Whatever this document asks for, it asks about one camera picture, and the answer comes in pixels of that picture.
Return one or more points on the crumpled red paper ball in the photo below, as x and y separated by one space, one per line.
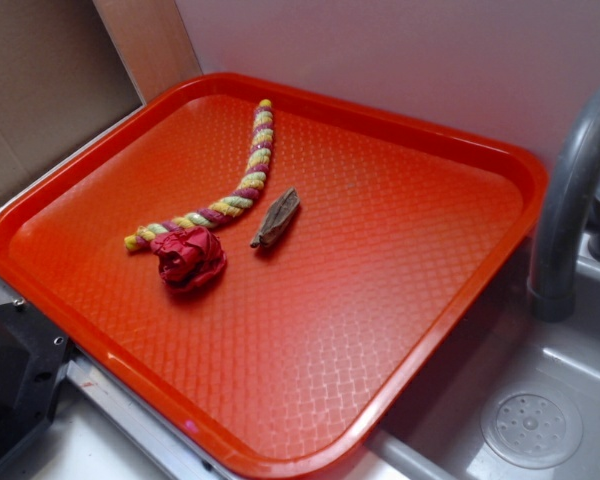
188 258

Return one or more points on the grey toy sink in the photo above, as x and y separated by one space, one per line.
505 396

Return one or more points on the black metal bracket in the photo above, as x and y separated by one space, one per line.
34 352

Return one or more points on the brown cardboard panel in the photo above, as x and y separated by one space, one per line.
71 69

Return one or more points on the grey toy faucet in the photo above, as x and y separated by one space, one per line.
565 217

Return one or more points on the brown wood chip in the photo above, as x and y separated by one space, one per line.
276 220

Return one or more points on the aluminium frame rail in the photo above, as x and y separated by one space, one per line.
103 431

